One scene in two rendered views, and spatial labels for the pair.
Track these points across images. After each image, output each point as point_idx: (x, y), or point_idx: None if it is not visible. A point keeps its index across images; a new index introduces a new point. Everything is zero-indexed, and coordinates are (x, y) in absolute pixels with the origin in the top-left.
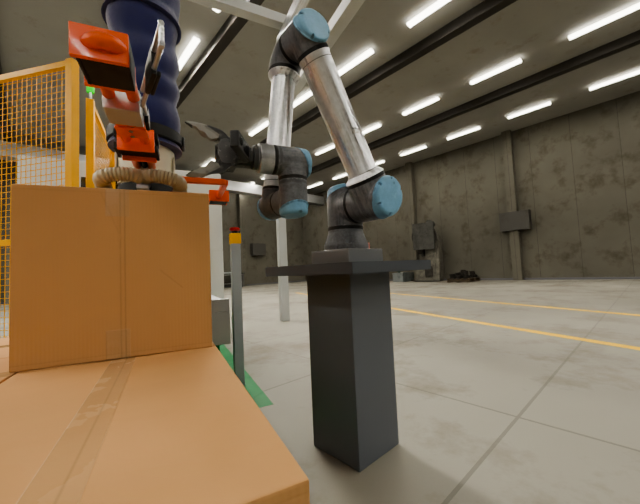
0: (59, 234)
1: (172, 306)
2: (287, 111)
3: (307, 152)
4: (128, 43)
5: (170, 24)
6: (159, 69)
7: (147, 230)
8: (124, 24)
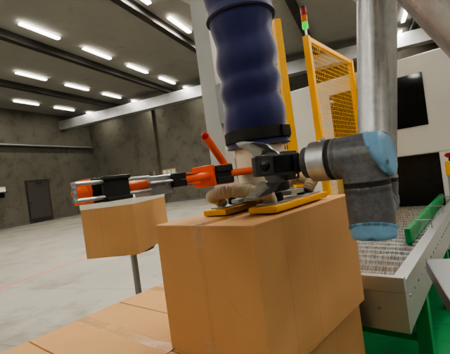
0: (176, 260)
1: (239, 335)
2: (376, 53)
3: (375, 142)
4: (88, 186)
5: (249, 9)
6: (245, 68)
7: (215, 262)
8: (217, 41)
